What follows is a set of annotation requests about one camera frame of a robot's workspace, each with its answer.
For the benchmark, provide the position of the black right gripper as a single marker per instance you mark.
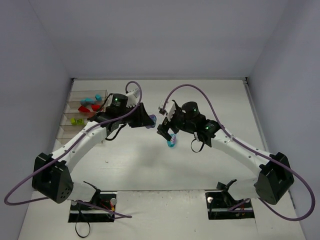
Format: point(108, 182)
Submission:
point(167, 124)

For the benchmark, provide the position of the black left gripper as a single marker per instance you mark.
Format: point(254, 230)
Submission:
point(136, 116)

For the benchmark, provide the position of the teal oval frog brick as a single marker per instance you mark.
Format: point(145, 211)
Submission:
point(172, 142)

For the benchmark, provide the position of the teal long brick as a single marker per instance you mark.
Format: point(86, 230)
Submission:
point(87, 101)

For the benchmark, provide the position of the small green brick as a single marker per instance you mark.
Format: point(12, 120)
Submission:
point(80, 121)

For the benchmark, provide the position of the green square brick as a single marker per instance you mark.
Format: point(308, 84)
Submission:
point(73, 121)

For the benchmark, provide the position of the teal cube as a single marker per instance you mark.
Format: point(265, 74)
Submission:
point(98, 97)

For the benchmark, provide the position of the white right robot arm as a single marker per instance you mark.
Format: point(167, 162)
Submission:
point(270, 182)

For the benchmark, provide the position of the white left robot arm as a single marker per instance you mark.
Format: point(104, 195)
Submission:
point(52, 172)

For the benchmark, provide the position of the clear acrylic sorting container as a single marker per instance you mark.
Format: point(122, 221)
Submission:
point(66, 130)

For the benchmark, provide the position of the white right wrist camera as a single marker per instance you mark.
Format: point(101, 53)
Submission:
point(167, 109)

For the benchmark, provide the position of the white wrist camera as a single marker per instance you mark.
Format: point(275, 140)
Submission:
point(133, 98)
point(167, 109)

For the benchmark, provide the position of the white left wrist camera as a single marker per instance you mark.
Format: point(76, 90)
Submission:
point(133, 98)

